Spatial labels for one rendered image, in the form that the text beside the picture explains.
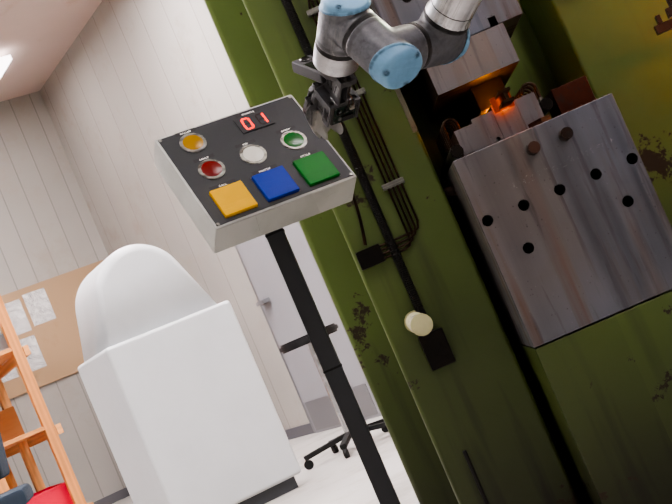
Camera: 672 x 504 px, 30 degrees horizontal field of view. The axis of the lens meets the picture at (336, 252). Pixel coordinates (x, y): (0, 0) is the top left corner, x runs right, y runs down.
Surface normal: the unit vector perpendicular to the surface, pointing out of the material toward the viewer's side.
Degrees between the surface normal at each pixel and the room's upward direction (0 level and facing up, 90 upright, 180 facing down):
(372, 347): 90
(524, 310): 90
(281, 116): 60
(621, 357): 90
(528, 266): 90
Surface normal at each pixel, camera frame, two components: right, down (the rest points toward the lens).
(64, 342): 0.45, -0.24
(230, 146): 0.11, -0.64
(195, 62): -0.80, 0.32
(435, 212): -0.04, -0.04
